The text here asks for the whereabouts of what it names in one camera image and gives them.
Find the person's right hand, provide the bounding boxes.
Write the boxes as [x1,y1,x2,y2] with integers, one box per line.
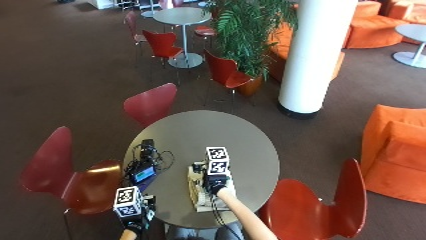
[201,171,234,196]

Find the person's left hand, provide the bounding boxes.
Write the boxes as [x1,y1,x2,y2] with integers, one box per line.
[116,195,157,232]

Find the white marker cube on left glove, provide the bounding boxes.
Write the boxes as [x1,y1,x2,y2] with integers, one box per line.
[112,186,144,218]

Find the white marker cube on glove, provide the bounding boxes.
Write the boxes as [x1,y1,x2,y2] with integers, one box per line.
[204,146,232,176]
[112,186,144,218]

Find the black device with lit screen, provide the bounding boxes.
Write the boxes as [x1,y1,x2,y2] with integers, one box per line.
[126,159,160,189]

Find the the person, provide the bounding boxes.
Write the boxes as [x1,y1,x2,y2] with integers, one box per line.
[165,221,245,240]

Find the dark red plywood chair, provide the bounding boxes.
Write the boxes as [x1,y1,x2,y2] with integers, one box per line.
[202,48,256,90]
[122,82,178,128]
[122,10,149,45]
[258,157,369,240]
[193,25,218,38]
[141,29,185,60]
[20,125,124,216]

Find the white marker cube on right glove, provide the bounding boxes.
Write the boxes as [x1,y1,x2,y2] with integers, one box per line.
[204,146,232,176]

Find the orange plant pot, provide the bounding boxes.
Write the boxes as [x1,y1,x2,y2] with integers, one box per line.
[234,73,266,98]

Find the orange upholstered bench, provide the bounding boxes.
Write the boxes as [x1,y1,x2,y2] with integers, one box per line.
[265,21,346,84]

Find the green leafy plant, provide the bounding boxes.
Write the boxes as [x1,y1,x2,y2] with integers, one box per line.
[208,0,300,79]

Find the orange armchair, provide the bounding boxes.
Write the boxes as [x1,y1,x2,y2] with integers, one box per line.
[359,104,426,205]

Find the white round pillar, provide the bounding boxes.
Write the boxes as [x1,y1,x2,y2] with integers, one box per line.
[277,0,359,120]

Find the orange round sofa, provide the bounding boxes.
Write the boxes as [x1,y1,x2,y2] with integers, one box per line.
[342,0,410,50]

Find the black tangled cables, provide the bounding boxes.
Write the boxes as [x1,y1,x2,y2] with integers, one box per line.
[153,149,177,172]

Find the black cable along forearm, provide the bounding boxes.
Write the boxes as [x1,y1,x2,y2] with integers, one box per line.
[209,194,234,240]

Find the black camera box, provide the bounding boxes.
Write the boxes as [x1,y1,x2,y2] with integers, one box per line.
[138,138,157,159]

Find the grey round pedestal table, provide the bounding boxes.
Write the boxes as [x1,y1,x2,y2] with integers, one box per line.
[391,23,426,70]
[152,6,214,70]
[140,0,162,20]

